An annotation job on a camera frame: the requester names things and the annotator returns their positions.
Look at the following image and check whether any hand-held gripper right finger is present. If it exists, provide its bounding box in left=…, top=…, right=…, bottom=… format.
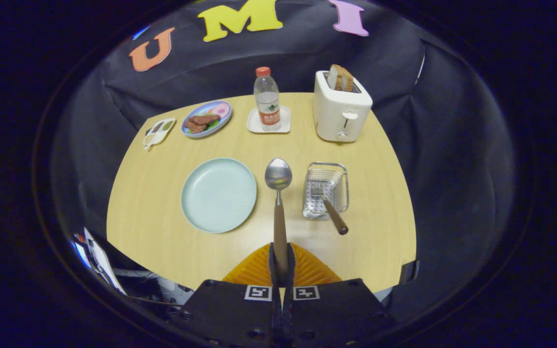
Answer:
left=282, top=242, right=397, bottom=348

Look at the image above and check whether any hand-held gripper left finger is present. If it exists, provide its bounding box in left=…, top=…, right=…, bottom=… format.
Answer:
left=170, top=242, right=284, bottom=348

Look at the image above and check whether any wooden handled metal fork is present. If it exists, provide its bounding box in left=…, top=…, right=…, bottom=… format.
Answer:
left=311, top=186, right=350, bottom=236

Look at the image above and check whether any wooden handled metal spoon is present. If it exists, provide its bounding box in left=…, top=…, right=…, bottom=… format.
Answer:
left=264, top=158, right=293, bottom=286

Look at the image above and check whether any pale green round plate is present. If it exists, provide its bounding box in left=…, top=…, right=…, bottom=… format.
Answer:
left=180, top=158, right=258, bottom=234

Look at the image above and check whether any white square coaster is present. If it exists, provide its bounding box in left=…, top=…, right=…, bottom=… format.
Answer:
left=247, top=106, right=292, bottom=134

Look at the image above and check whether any white toaster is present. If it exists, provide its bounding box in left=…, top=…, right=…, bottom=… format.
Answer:
left=313, top=71, right=373, bottom=143

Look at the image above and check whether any clear bottle red cap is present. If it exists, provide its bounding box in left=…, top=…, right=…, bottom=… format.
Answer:
left=253, top=67, right=282, bottom=132

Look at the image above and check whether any blue patterned food plate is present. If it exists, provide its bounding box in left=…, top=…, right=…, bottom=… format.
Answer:
left=181, top=101, right=233, bottom=139

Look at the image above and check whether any white divided sauce dish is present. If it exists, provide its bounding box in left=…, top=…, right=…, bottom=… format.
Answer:
left=143, top=118, right=176, bottom=150

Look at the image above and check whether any metal wire basket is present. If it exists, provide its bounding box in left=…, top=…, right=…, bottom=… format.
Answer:
left=302, top=162, right=350, bottom=221

